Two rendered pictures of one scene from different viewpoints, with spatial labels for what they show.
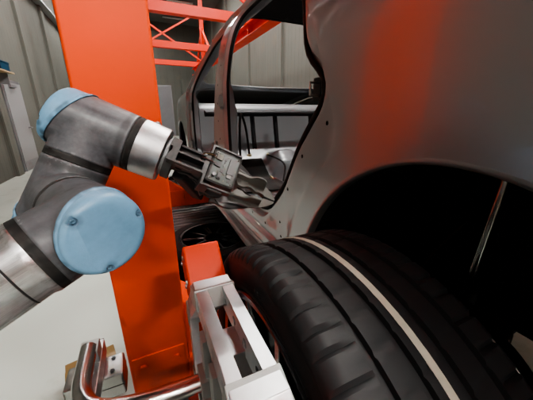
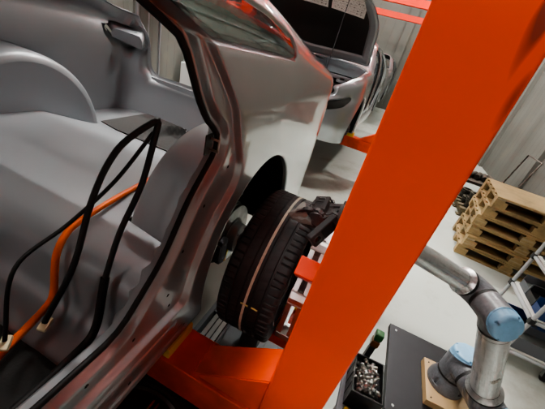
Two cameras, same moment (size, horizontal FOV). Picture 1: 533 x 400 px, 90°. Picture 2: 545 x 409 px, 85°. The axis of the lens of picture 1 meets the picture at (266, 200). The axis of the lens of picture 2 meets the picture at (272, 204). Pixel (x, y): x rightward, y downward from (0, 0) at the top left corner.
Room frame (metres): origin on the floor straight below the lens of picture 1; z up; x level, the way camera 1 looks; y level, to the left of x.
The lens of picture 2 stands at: (1.24, 0.53, 1.75)
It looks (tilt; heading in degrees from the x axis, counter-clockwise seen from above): 29 degrees down; 220
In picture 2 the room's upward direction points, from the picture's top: 16 degrees clockwise
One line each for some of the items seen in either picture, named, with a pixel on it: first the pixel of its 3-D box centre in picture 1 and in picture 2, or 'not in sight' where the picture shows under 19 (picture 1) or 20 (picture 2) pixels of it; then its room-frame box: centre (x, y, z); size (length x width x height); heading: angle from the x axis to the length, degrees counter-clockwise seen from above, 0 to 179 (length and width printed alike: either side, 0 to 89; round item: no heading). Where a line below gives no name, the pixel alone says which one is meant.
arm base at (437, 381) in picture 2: not in sight; (448, 376); (-0.36, 0.73, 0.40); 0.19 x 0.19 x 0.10
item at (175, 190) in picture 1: (182, 186); not in sight; (2.56, 0.84, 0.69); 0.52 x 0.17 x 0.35; 115
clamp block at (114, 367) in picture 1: (97, 380); not in sight; (0.36, 0.31, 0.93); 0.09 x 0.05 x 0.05; 115
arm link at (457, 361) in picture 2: not in sight; (462, 363); (-0.35, 0.73, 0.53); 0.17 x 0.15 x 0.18; 49
